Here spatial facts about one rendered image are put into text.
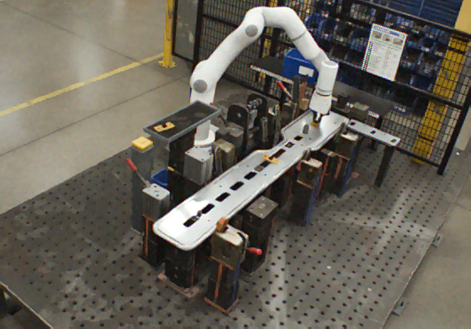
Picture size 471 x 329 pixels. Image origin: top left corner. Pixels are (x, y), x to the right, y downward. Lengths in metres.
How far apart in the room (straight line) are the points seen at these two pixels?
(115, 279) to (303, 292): 0.76
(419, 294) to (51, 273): 2.20
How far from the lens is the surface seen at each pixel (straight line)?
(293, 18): 2.43
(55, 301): 2.07
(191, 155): 2.08
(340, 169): 2.65
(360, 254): 2.40
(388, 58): 3.02
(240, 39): 2.44
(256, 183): 2.15
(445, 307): 3.39
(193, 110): 2.30
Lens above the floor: 2.26
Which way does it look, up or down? 32 degrees down
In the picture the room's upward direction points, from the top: 9 degrees clockwise
